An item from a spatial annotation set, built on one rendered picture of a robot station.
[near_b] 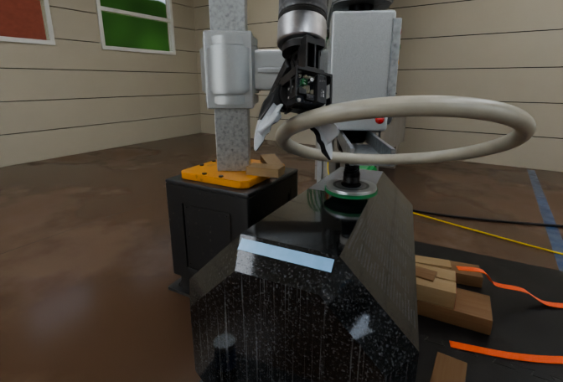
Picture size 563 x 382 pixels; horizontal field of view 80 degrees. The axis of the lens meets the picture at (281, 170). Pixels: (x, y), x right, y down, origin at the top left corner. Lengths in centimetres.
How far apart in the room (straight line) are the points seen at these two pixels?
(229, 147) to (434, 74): 483
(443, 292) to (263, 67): 157
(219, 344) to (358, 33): 117
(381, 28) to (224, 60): 89
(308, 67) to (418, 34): 588
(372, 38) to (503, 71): 506
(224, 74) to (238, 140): 38
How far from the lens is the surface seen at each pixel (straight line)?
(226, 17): 198
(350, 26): 130
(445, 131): 636
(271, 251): 106
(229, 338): 125
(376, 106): 51
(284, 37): 63
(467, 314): 217
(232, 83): 188
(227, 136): 198
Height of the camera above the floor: 130
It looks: 15 degrees down
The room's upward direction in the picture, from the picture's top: straight up
